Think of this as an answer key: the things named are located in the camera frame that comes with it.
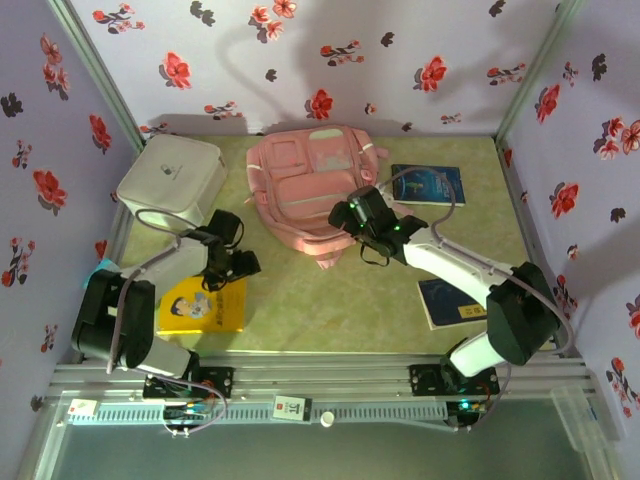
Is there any pink school backpack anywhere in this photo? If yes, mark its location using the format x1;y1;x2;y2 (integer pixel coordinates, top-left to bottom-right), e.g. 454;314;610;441
244;124;416;271

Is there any yellow cartoon cover book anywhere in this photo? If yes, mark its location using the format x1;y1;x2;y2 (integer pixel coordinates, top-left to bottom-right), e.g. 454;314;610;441
155;276;247;335

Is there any blue Little Prince book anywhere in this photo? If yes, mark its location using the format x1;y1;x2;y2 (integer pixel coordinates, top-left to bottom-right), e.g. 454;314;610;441
390;163;466;207

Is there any dark blue yellow-striped book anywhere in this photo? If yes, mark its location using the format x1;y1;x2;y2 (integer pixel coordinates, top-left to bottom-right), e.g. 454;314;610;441
417;277;489;331

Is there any white storage box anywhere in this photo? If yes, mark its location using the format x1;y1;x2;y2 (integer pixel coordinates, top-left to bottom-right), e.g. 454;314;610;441
115;134;229;229

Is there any white printed label card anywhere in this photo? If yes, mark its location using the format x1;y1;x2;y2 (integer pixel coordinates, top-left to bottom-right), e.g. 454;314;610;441
273;394;314;421

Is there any small electronics board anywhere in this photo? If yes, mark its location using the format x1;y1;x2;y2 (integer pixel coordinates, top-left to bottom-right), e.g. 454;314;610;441
447;397;487;431
164;402;209;421

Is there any white tag with red mark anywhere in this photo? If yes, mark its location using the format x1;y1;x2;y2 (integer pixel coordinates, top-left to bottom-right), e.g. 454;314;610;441
68;399;99;419

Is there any black wire loop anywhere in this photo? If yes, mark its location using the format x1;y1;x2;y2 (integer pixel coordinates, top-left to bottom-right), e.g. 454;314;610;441
201;268;237;294
359;243;392;268

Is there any grey right arm cable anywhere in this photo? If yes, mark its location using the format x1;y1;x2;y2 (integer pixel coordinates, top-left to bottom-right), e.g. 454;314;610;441
377;167;576;359

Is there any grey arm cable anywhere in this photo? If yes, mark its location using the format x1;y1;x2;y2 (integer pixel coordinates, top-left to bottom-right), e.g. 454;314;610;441
377;167;576;359
106;208;184;375

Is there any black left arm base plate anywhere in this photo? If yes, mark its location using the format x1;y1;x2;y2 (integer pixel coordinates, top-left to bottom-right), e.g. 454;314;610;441
143;367;235;400

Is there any aluminium frame rail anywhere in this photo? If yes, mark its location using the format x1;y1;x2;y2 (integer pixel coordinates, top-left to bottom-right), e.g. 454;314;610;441
49;352;599;401

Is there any grey base cable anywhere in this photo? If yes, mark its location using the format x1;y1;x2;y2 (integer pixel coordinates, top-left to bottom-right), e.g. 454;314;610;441
162;372;229;439
454;362;516;434

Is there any grey left arm cable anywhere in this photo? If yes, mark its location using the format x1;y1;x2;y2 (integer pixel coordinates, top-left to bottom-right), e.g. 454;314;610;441
106;208;184;375

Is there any grey slotted cable duct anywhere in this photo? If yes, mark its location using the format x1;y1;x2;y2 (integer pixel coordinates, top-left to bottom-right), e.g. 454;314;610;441
67;402;449;426

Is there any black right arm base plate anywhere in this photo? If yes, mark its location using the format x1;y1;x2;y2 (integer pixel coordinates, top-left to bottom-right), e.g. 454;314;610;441
408;363;501;396

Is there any aluminium corner post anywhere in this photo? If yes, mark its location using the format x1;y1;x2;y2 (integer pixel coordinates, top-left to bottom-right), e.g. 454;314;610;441
47;0;146;151
494;0;586;146

